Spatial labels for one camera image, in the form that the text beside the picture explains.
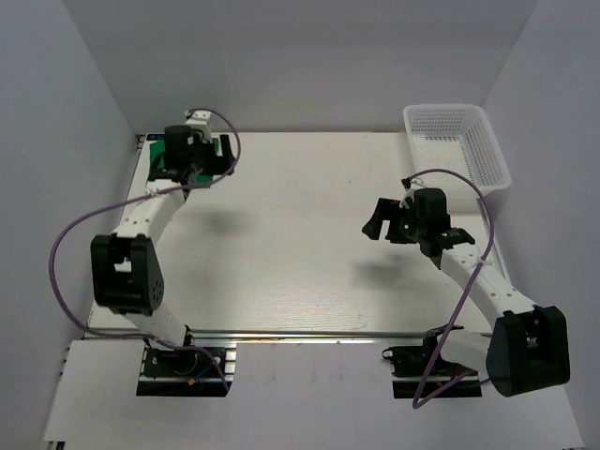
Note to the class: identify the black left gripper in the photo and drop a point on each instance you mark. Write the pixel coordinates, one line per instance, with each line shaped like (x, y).
(218, 165)

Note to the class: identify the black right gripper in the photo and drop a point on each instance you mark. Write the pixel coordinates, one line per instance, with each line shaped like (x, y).
(384, 211)

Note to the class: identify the green t shirt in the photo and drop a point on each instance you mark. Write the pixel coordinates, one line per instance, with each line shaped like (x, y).
(157, 148)

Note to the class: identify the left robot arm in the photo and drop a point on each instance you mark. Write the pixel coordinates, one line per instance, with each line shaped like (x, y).
(127, 278)

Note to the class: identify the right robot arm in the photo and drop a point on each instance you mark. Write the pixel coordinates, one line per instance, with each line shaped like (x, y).
(528, 346)

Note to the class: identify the blue table label sticker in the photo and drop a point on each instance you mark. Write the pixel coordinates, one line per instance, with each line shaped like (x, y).
(153, 137)

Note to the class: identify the white plastic basket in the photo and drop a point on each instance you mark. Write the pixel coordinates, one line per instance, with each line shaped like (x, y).
(459, 138)

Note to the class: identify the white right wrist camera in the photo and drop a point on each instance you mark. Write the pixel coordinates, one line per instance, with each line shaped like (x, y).
(410, 185)

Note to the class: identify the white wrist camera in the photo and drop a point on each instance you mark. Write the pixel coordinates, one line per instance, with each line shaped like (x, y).
(410, 185)
(200, 121)

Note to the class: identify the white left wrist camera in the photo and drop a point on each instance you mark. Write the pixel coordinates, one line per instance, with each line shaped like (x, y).
(200, 121)

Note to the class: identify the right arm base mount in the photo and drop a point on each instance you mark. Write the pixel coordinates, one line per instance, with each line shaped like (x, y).
(457, 371)

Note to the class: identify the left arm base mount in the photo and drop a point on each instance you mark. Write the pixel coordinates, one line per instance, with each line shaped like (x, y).
(167, 373)

